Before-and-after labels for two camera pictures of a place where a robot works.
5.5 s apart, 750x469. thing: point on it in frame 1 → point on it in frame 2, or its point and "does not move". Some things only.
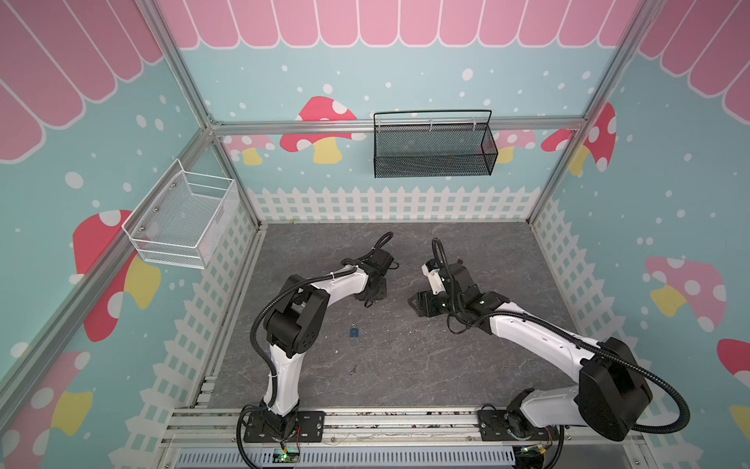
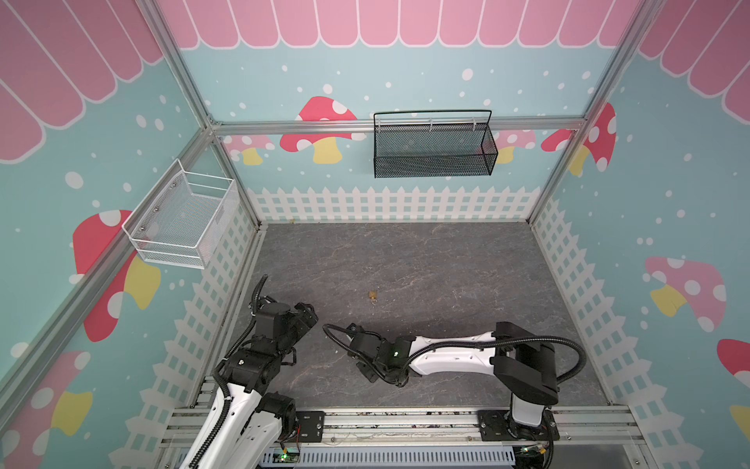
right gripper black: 427,302 → 361,347
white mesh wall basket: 185,219 does not move
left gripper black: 382,294 → 309,316
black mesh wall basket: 433,143 does not move
